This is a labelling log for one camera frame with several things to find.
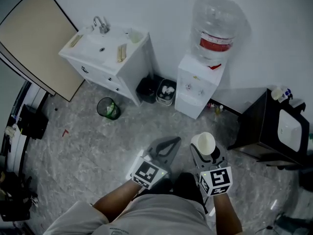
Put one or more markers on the black box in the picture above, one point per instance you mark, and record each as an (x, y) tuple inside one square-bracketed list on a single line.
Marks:
[(34, 121)]

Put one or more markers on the dark wooden cabinet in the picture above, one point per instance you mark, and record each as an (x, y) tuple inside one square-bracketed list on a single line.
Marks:
[(259, 126)]

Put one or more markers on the clear water bottle red label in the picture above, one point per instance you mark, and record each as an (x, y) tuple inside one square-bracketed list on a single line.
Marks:
[(215, 26)]

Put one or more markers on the small white mug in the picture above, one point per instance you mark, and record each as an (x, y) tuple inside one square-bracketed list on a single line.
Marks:
[(276, 94)]

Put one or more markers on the black bag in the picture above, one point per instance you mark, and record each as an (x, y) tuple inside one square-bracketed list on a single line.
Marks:
[(14, 197)]

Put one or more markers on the white water dispenser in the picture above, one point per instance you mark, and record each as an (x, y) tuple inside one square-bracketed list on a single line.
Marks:
[(195, 82)]

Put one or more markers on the small red bottle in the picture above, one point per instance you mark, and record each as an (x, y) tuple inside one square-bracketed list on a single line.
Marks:
[(210, 105)]

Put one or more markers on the white paper cup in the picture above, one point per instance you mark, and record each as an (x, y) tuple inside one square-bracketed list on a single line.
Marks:
[(204, 143)]

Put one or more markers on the person's left forearm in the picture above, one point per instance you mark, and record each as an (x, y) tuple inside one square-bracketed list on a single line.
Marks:
[(115, 199)]

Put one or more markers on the white countertop basin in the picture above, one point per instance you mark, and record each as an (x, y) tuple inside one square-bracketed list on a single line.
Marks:
[(289, 130)]

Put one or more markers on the chrome faucet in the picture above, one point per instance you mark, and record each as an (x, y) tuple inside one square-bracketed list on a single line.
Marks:
[(101, 24)]

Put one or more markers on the black rectangular bin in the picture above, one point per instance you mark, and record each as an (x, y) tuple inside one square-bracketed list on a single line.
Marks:
[(146, 89)]

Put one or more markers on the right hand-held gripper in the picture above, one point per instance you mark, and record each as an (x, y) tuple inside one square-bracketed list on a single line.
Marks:
[(216, 181)]

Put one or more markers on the white rectangular bin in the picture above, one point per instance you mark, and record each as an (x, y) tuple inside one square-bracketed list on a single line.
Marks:
[(162, 100)]

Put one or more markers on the small yellow bottle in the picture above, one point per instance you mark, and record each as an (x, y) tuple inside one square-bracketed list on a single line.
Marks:
[(218, 110)]

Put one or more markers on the person's white shirt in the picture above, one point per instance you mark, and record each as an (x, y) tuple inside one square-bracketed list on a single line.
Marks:
[(151, 217)]

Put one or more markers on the crumpled white tissues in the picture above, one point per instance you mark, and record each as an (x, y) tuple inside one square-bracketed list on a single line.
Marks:
[(167, 90)]

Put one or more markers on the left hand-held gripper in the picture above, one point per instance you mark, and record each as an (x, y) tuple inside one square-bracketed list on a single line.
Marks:
[(146, 172)]

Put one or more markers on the person's right forearm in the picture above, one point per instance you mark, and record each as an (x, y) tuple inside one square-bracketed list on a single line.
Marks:
[(226, 212)]

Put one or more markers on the small wooden comb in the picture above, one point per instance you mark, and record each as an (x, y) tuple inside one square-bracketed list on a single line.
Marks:
[(76, 40)]

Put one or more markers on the person's black trousers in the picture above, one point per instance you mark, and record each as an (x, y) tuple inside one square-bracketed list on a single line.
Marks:
[(185, 185)]

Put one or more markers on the beige door panel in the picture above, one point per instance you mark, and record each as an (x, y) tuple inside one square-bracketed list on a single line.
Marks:
[(36, 38)]

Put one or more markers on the black mesh wastebasket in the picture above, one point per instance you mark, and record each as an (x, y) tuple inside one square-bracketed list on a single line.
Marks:
[(104, 109)]

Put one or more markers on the large wooden comb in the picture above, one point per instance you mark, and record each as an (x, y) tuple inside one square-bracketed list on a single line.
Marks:
[(121, 53)]

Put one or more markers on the white sink cabinet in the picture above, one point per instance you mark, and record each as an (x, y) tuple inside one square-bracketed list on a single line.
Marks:
[(127, 72)]

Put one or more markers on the green plastic bottle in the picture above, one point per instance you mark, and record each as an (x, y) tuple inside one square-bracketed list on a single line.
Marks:
[(112, 108)]

